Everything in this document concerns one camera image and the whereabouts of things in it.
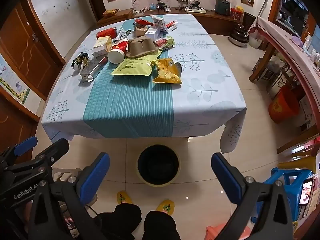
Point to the blue plastic stool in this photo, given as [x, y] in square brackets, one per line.
[295, 180]

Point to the phone with lit screen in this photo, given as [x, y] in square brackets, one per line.
[306, 190]

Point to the red packet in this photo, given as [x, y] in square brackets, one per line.
[106, 33]

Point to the white set-top box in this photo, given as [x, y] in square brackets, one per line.
[196, 10]

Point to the person's left leg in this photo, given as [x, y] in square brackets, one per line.
[120, 221]

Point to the black and yellow wrapper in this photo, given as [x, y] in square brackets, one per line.
[80, 60]

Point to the white and blue box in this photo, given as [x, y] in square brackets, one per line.
[160, 22]

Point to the red basket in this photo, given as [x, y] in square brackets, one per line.
[236, 13]

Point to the person's right leg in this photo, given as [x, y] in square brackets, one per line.
[160, 226]

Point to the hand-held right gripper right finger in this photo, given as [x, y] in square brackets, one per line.
[226, 178]

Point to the yellow-green printed pouch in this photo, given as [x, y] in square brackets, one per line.
[133, 66]

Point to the red paper cup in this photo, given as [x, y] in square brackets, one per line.
[118, 48]

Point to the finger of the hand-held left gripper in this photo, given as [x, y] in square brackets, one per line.
[26, 145]
[53, 151]

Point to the long silver box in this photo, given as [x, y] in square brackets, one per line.
[91, 68]

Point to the yellow snack bag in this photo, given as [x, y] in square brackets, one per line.
[166, 72]

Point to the red and white toothpaste box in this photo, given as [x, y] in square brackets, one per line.
[171, 25]

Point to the yellow slipper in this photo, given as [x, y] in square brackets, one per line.
[123, 197]
[165, 206]

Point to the wooden drawer cabinet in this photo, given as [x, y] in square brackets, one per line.
[117, 17]

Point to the black bin with yellow rim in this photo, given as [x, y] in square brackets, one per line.
[158, 165]

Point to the blue leaf-print tablecloth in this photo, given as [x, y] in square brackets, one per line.
[140, 105]

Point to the pale yellow box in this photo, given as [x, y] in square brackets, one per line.
[102, 42]

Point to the wall poster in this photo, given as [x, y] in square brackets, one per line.
[12, 82]

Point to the beige and green carton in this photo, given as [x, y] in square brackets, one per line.
[140, 31]

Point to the brown wooden door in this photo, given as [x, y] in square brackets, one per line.
[25, 42]
[12, 122]

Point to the white pot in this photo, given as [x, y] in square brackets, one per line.
[255, 42]

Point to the person's leg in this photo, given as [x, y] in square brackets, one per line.
[120, 221]
[160, 226]

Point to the green and red snack bag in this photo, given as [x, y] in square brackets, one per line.
[166, 42]

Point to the purple and white box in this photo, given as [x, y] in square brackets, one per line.
[152, 32]

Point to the brown pulp cup carrier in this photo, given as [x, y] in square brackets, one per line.
[140, 47]

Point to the small blue jar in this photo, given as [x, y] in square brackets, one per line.
[151, 6]

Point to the fruit bowl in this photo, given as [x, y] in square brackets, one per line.
[111, 12]

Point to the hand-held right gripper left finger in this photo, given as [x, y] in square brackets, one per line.
[96, 177]

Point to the black cooking pot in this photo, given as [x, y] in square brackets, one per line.
[238, 35]

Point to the red foil wrapper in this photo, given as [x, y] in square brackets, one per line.
[142, 22]

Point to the small white box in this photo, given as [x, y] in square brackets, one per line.
[98, 52]

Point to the orange plastic stool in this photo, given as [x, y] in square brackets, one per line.
[217, 233]

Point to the silver foil wrapper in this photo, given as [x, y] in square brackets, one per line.
[122, 33]

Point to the wooden television stand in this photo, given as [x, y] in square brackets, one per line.
[217, 21]

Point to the orange bucket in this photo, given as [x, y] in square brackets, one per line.
[283, 107]

